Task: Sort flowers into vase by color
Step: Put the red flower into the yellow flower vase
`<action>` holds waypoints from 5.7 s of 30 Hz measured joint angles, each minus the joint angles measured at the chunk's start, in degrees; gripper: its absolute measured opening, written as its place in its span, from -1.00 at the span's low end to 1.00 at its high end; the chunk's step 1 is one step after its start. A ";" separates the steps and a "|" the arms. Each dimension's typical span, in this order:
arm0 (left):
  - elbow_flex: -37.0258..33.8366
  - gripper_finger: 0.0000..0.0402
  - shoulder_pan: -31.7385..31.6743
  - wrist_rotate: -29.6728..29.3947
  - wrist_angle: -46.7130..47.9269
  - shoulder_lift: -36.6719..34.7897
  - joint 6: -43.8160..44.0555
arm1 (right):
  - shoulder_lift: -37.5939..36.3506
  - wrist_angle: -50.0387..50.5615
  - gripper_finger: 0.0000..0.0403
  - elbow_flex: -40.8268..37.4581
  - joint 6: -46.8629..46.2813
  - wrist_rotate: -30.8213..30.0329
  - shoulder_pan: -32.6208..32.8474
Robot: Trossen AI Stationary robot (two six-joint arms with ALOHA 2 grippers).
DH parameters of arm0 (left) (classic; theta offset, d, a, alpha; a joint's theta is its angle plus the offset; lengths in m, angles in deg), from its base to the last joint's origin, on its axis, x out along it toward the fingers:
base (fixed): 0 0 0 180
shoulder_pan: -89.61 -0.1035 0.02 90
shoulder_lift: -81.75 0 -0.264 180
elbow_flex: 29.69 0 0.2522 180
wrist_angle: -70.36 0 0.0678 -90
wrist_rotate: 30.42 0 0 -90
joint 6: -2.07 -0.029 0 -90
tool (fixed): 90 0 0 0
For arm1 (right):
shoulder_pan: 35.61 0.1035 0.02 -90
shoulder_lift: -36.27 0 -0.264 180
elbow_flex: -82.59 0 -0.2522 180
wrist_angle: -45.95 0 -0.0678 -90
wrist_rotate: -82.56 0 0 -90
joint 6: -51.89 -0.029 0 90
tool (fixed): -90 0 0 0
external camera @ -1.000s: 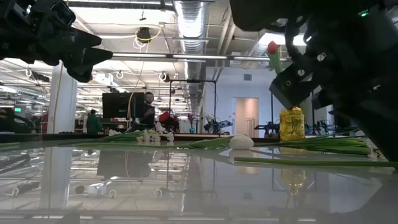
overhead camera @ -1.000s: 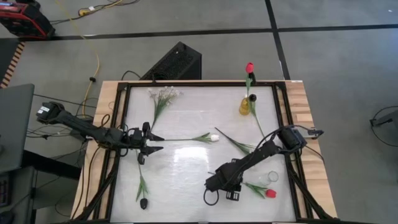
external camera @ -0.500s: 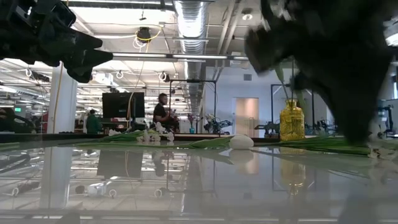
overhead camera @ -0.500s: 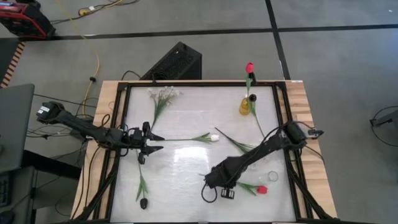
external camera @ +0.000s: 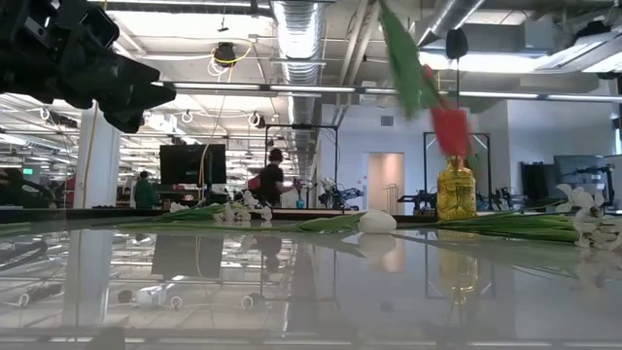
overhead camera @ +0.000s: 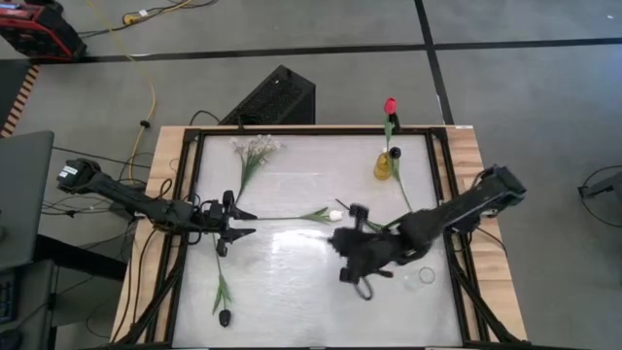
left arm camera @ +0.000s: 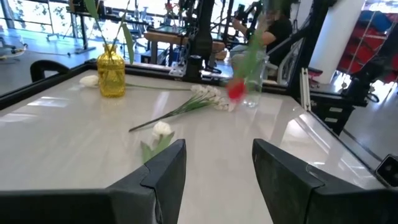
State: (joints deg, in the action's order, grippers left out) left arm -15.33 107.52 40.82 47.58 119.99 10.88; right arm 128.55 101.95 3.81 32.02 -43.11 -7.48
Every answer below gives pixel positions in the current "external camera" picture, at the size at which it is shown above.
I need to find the black artificial tulip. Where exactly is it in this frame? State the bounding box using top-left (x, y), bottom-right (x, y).
top-left (445, 27), bottom-right (469, 159)

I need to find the black table frame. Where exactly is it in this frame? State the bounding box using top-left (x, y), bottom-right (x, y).
top-left (0, 207), bottom-right (622, 225)

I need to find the silver ventilation duct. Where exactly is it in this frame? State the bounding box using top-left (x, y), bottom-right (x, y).
top-left (415, 0), bottom-right (487, 48)
top-left (269, 0), bottom-right (328, 182)

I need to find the black monitor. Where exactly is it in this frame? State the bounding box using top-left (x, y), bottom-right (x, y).
top-left (158, 143), bottom-right (227, 187)

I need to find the white building column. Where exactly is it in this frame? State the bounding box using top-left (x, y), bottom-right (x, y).
top-left (72, 102), bottom-right (122, 210)

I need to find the yellow glass vase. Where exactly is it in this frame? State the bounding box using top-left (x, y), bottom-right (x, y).
top-left (435, 155), bottom-right (478, 223)

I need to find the long ceiling light strip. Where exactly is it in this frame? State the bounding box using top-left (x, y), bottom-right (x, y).
top-left (164, 81), bottom-right (622, 104)

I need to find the black cabinet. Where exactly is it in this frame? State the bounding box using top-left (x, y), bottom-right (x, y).
top-left (520, 161), bottom-right (550, 208)

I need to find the black metal frame stand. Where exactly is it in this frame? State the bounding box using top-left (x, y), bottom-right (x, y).
top-left (263, 123), bottom-right (340, 210)
top-left (422, 130), bottom-right (492, 210)

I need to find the white artificial tulip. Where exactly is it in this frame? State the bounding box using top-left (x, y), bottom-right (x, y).
top-left (279, 209), bottom-right (398, 234)

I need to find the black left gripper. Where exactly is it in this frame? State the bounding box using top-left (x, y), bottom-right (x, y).
top-left (0, 0), bottom-right (177, 133)

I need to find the white blossom spray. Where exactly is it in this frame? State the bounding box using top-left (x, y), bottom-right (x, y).
top-left (397, 183), bottom-right (622, 254)
top-left (91, 190), bottom-right (274, 230)

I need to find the black ceiling camera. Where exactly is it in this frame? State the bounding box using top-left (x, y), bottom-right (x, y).
top-left (213, 41), bottom-right (238, 67)

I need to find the blue vase with flowers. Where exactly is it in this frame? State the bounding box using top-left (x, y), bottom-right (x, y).
top-left (293, 178), bottom-right (308, 210)

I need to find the person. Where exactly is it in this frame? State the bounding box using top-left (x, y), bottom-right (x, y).
top-left (133, 169), bottom-right (157, 210)
top-left (257, 147), bottom-right (294, 208)

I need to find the yellow hanging cable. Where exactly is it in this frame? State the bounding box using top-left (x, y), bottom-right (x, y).
top-left (195, 42), bottom-right (255, 201)

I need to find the red artificial tulip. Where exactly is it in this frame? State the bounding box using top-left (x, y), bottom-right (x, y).
top-left (377, 0), bottom-right (480, 171)

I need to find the doorway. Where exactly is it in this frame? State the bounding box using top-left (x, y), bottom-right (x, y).
top-left (366, 152), bottom-right (406, 215)

